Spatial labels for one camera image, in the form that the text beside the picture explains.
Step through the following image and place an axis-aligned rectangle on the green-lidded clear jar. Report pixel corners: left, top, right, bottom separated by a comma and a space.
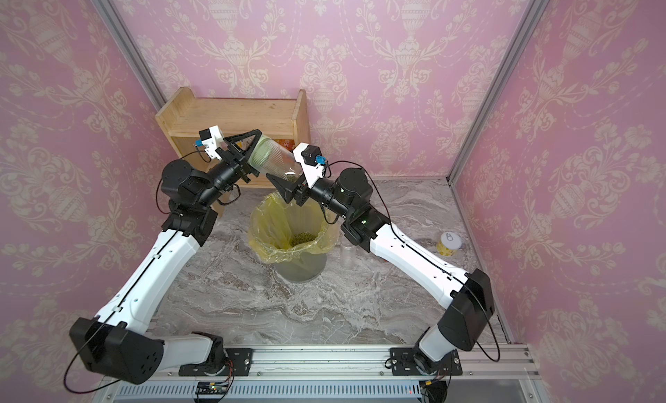
248, 134, 303, 182

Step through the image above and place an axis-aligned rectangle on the small black circuit board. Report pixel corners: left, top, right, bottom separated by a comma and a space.
194, 381, 227, 398

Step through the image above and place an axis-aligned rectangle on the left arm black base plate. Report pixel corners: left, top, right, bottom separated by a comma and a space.
178, 348, 253, 378

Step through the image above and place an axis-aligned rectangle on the mesh trash bin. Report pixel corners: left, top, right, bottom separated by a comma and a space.
272, 247, 328, 283

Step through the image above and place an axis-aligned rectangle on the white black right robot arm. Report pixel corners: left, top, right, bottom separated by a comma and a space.
268, 167, 495, 375

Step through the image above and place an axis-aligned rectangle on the wooden two-tier shelf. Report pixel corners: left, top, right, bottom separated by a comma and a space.
155, 87, 310, 172

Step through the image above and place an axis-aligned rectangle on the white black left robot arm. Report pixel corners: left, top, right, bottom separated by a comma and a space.
69, 127, 263, 385

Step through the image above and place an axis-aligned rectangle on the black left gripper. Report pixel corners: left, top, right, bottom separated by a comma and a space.
196, 132, 270, 212

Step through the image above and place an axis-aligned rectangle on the orange snack bag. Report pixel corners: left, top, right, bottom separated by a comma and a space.
276, 139, 296, 152

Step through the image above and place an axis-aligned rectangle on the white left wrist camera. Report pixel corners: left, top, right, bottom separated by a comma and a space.
195, 126, 224, 160

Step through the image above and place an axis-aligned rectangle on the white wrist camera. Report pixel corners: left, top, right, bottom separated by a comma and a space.
293, 142, 327, 189
195, 126, 224, 160

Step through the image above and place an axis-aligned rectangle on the aluminium mounting rail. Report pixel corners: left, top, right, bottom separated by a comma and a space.
235, 344, 540, 380

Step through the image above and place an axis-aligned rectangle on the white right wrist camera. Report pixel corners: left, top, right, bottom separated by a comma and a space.
293, 142, 327, 189

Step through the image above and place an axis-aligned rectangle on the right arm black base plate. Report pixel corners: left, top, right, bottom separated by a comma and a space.
384, 348, 463, 377

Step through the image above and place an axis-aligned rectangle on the yellow can white lid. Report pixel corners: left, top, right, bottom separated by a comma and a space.
436, 231, 463, 257

